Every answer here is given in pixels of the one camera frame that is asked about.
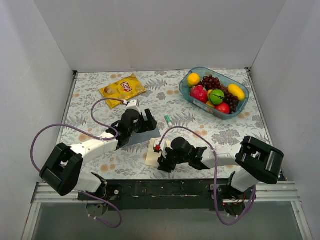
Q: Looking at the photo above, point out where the teal plastic fruit basket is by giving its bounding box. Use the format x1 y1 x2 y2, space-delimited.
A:
179 67 250 120

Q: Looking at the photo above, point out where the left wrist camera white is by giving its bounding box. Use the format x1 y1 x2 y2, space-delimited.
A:
123 99 140 112

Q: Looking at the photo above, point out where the red apple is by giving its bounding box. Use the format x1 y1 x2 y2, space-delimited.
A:
215 102 230 114

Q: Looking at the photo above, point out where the green white glue stick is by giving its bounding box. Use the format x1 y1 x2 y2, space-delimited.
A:
164 115 173 128

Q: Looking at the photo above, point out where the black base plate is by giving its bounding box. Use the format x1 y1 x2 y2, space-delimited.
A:
77 179 257 212

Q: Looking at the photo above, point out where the small orange fruit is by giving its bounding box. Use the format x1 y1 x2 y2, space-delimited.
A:
207 89 213 99

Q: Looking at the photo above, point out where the aluminium frame rail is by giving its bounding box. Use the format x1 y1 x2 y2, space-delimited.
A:
31 181 301 203

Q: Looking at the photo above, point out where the purple grape bunch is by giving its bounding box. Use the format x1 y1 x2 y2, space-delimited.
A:
199 75 240 114

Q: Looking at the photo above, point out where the floral tablecloth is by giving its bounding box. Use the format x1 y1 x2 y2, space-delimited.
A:
58 70 270 180

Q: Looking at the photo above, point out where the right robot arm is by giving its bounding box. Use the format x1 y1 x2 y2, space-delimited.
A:
153 136 284 199

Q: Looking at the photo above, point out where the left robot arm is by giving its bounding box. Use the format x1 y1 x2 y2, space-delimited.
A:
39 109 157 200

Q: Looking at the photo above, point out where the green ball fruit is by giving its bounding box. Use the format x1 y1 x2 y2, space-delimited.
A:
208 89 225 106

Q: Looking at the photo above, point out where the yellow Lays chips bag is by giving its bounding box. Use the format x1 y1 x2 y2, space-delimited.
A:
99 73 147 109

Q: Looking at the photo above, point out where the yellow lemon left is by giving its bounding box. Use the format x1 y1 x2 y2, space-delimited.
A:
187 73 201 88

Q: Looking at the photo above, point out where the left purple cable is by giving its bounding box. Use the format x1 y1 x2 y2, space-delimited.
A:
30 97 128 228

